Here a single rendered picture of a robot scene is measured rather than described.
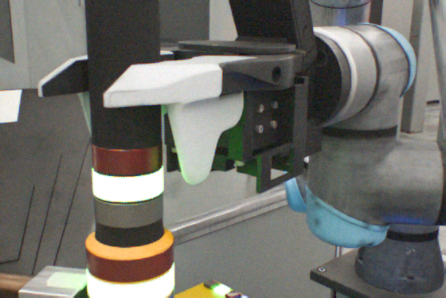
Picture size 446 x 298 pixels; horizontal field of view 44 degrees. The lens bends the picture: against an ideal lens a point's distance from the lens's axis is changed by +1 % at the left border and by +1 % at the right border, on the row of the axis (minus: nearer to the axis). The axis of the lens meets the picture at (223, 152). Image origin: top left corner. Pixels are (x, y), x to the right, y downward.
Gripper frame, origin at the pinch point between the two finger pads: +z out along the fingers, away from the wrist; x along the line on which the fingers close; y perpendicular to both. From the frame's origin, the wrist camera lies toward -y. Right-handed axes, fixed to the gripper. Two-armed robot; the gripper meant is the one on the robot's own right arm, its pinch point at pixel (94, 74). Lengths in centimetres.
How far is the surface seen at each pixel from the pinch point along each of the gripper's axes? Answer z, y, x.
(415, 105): -659, 108, 180
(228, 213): -90, 47, 55
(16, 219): -3.5, 10.8, 12.2
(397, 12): -451, -1, 141
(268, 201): -105, 47, 53
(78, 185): -7.4, 9.1, 10.5
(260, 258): -103, 63, 54
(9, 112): -7.8, 5.1, 18.6
